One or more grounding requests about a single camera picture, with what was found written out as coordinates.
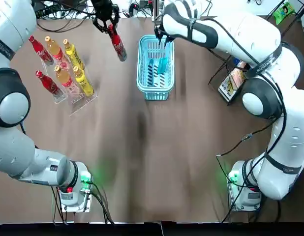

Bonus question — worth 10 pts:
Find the beige and white box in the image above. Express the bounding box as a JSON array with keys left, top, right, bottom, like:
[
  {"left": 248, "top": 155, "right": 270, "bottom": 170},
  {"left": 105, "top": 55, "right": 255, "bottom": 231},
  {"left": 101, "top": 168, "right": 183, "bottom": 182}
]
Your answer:
[{"left": 229, "top": 67, "right": 247, "bottom": 86}]

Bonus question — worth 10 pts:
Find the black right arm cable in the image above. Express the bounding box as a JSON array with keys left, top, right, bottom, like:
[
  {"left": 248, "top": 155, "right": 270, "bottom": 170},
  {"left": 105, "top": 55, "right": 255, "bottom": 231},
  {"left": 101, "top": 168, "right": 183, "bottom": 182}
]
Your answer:
[{"left": 215, "top": 97, "right": 288, "bottom": 181}]

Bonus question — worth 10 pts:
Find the white desk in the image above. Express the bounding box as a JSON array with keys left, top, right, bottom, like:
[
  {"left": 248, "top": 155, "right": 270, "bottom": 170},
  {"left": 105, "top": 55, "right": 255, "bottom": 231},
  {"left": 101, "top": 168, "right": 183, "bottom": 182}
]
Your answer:
[{"left": 31, "top": 0, "right": 304, "bottom": 20}]

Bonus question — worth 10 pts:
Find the yellow drink bottle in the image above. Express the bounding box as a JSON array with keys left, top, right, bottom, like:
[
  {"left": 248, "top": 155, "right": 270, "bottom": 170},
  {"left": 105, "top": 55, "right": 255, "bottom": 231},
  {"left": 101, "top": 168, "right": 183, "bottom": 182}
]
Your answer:
[
  {"left": 62, "top": 39, "right": 84, "bottom": 69},
  {"left": 73, "top": 65, "right": 94, "bottom": 97}
]

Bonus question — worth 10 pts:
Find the orange tea bottle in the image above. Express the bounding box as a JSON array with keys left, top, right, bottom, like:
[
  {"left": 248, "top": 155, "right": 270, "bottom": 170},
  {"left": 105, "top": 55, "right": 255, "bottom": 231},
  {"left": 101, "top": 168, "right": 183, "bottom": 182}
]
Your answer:
[
  {"left": 54, "top": 65, "right": 80, "bottom": 95},
  {"left": 44, "top": 36, "right": 69, "bottom": 66}
]

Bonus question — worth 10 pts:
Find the black left base cable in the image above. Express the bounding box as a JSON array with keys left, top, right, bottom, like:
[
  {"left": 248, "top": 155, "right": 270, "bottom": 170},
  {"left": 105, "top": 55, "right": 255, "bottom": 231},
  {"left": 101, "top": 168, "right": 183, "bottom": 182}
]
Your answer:
[{"left": 87, "top": 180, "right": 116, "bottom": 225}]

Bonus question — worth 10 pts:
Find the aluminium camera post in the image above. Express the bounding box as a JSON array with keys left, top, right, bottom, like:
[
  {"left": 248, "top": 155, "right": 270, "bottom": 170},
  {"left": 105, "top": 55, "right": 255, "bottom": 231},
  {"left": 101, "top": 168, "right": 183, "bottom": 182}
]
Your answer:
[{"left": 152, "top": 0, "right": 159, "bottom": 23}]

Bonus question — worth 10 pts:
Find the clear acrylic bottle tray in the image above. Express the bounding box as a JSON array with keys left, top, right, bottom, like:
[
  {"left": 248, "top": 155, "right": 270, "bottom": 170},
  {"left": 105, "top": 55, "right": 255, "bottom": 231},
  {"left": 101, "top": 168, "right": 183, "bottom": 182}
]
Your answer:
[{"left": 40, "top": 56, "right": 98, "bottom": 116}]

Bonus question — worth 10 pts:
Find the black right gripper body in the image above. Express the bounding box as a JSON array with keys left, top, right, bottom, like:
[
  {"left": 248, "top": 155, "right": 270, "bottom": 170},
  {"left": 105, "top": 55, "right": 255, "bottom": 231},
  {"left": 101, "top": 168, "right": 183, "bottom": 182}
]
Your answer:
[{"left": 153, "top": 22, "right": 174, "bottom": 40}]

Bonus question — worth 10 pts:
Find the white box yellow print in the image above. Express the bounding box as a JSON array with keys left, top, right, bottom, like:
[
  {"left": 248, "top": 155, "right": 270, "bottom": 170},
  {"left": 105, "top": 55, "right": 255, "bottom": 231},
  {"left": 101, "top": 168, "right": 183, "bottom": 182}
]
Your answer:
[{"left": 217, "top": 73, "right": 242, "bottom": 103}]

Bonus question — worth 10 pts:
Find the teal chips bag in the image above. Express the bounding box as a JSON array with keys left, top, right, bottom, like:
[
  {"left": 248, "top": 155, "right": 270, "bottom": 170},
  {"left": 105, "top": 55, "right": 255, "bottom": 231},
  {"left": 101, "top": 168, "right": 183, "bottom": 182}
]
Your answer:
[{"left": 158, "top": 57, "right": 169, "bottom": 74}]

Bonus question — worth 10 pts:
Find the red cola bottle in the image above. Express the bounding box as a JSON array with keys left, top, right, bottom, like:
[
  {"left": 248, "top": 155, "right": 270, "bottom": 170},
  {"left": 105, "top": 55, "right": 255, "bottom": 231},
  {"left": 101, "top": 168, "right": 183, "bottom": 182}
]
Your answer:
[
  {"left": 107, "top": 24, "right": 128, "bottom": 62},
  {"left": 28, "top": 35, "right": 55, "bottom": 63},
  {"left": 35, "top": 70, "right": 66, "bottom": 99}
]

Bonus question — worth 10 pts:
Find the green chips bag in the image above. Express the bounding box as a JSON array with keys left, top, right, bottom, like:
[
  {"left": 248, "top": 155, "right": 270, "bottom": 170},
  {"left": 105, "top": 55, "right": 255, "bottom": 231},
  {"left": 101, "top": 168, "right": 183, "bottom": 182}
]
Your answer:
[{"left": 273, "top": 1, "right": 297, "bottom": 25}]

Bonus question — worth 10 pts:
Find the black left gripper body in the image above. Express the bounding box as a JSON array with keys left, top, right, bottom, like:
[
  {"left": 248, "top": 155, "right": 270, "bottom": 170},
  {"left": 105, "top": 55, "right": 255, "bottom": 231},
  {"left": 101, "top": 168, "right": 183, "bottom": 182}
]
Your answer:
[{"left": 91, "top": 0, "right": 114, "bottom": 21}]

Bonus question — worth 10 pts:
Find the light blue plastic basket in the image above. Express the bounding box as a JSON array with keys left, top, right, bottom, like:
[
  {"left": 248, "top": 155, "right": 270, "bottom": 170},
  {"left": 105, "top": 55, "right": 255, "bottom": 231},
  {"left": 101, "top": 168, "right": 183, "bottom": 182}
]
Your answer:
[{"left": 136, "top": 34, "right": 175, "bottom": 101}]

